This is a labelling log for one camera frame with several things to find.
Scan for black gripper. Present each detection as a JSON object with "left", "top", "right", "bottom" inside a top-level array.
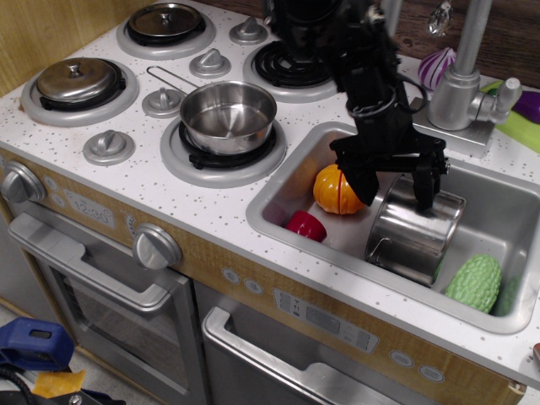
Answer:
[{"left": 330, "top": 100, "right": 447, "bottom": 210}]

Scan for steel pot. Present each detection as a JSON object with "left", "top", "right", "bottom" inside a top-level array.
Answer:
[{"left": 365, "top": 175, "right": 467, "bottom": 287}]

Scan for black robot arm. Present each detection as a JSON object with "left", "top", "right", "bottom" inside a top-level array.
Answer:
[{"left": 263, "top": 1, "right": 449, "bottom": 210}]

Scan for silver sink basin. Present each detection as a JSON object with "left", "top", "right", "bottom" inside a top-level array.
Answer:
[{"left": 246, "top": 122, "right": 539, "bottom": 334}]

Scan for orange toy pumpkin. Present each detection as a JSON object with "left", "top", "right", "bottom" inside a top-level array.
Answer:
[{"left": 312, "top": 164, "right": 365, "bottom": 215}]

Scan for silver toy faucet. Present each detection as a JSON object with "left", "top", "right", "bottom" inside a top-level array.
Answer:
[{"left": 413, "top": 1, "right": 522, "bottom": 158}]

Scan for red toy cup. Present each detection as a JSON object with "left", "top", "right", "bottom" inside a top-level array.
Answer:
[{"left": 285, "top": 210, "right": 327, "bottom": 242}]

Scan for purple white toy onion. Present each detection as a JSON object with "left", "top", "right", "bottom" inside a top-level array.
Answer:
[{"left": 418, "top": 47, "right": 456, "bottom": 90}]

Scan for green bumpy toy gourd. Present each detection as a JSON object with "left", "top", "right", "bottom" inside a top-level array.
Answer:
[{"left": 445, "top": 254, "right": 502, "bottom": 314}]

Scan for light green toy vegetable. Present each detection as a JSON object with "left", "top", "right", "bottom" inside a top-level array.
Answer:
[{"left": 479, "top": 79, "right": 540, "bottom": 154}]

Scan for purple toy eggplant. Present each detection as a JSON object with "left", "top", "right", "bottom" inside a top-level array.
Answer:
[{"left": 512, "top": 90, "right": 540, "bottom": 124}]

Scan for grey stovetop knob back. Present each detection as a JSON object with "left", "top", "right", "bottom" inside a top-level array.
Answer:
[{"left": 229, "top": 17, "right": 268, "bottom": 46}]

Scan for grey stovetop knob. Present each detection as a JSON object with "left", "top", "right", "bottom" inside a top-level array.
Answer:
[
  {"left": 83, "top": 130, "right": 136, "bottom": 166},
  {"left": 142, "top": 88, "right": 185, "bottom": 119},
  {"left": 189, "top": 48, "right": 231, "bottom": 78},
  {"left": 229, "top": 17, "right": 268, "bottom": 46}
]

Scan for front right stove burner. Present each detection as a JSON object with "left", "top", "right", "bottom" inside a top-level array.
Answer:
[{"left": 159, "top": 118, "right": 287, "bottom": 189}]

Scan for stove burner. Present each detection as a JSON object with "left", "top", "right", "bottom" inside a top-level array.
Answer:
[
  {"left": 116, "top": 6, "right": 216, "bottom": 61},
  {"left": 159, "top": 118, "right": 287, "bottom": 189},
  {"left": 20, "top": 61, "right": 139, "bottom": 127}
]

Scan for grey stovetop knob upper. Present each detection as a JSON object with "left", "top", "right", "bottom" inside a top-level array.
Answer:
[{"left": 189, "top": 48, "right": 231, "bottom": 78}]

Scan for grey stovetop knob middle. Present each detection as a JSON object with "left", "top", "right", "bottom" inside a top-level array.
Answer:
[{"left": 142, "top": 88, "right": 185, "bottom": 119}]

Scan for silver oven knob right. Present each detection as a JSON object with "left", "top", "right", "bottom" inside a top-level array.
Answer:
[{"left": 132, "top": 223, "right": 182, "bottom": 271}]

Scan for silver oven knob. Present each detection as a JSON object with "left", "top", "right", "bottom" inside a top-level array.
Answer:
[
  {"left": 132, "top": 223, "right": 182, "bottom": 271},
  {"left": 1, "top": 160, "right": 47, "bottom": 203}
]

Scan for back left stove burner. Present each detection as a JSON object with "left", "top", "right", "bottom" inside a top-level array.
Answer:
[{"left": 116, "top": 6, "right": 216, "bottom": 61}]

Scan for steel lid back burner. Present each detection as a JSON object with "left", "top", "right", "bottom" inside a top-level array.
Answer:
[{"left": 127, "top": 3, "right": 203, "bottom": 38}]

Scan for steel lid burner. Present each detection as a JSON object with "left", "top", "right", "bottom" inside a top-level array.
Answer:
[
  {"left": 36, "top": 57, "right": 122, "bottom": 102},
  {"left": 127, "top": 3, "right": 203, "bottom": 38}
]

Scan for grey stovetop knob front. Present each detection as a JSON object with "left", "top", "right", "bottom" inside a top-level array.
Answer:
[{"left": 83, "top": 130, "right": 136, "bottom": 166}]

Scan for steel lid left burner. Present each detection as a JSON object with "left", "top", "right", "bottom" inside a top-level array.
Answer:
[{"left": 36, "top": 57, "right": 122, "bottom": 102}]

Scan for front left stove burner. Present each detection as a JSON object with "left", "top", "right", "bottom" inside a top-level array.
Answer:
[{"left": 20, "top": 61, "right": 139, "bottom": 127}]

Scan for silver oven knob left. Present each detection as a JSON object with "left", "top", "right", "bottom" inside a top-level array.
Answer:
[{"left": 1, "top": 160, "right": 47, "bottom": 203}]

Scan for yellow cloth on floor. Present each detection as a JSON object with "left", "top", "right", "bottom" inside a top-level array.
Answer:
[{"left": 31, "top": 370, "right": 86, "bottom": 399}]

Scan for blue clamp tool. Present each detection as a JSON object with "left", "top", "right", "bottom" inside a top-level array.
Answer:
[{"left": 1, "top": 317, "right": 75, "bottom": 371}]

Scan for steel saucepan with wire handle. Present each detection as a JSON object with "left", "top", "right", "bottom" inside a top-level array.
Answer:
[{"left": 161, "top": 80, "right": 278, "bottom": 156}]

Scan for dishwasher door with handle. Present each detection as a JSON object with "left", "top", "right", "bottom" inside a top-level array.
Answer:
[{"left": 192, "top": 280, "right": 440, "bottom": 405}]

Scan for oven door with handle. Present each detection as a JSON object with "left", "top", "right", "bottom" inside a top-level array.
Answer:
[{"left": 8, "top": 213, "right": 209, "bottom": 404}]

